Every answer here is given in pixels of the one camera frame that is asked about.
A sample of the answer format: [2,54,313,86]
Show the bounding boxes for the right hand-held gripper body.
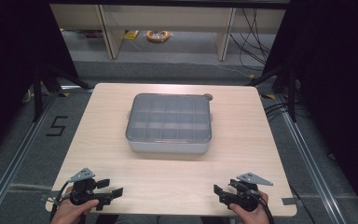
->
[218,172,275,213]

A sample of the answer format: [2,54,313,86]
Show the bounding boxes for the black tape mark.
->
[45,116,69,137]

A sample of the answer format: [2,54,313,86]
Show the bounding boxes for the dark curtain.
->
[261,0,358,220]
[0,0,79,163]

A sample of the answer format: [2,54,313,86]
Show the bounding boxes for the left hand-held gripper cable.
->
[49,181,76,220]

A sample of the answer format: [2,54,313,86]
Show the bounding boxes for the yellow packet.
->
[123,30,140,41]

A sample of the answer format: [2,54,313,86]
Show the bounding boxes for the black hanging cables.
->
[228,7,273,73]

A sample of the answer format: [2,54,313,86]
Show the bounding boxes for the person's left hand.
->
[49,186,100,224]

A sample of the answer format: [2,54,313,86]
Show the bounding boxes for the grey compartment box clear lid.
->
[125,92,213,155]

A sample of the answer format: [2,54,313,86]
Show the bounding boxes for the aluminium floor rail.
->
[276,92,344,224]
[0,91,61,224]

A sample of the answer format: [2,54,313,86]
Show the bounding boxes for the right hand-held gripper cable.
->
[229,181,275,224]

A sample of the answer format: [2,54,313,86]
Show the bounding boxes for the black metal stand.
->
[32,63,91,123]
[245,63,298,123]

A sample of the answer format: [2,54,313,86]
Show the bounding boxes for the white shelf unit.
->
[49,4,287,62]

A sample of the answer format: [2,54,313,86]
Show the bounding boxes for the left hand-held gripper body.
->
[68,167,115,212]

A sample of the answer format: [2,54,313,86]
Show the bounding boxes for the black floor cables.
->
[262,101,294,123]

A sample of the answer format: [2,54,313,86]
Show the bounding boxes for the person's right hand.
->
[228,189,270,224]

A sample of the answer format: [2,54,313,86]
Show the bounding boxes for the hand-held gripper cable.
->
[49,181,76,220]
[229,181,275,224]

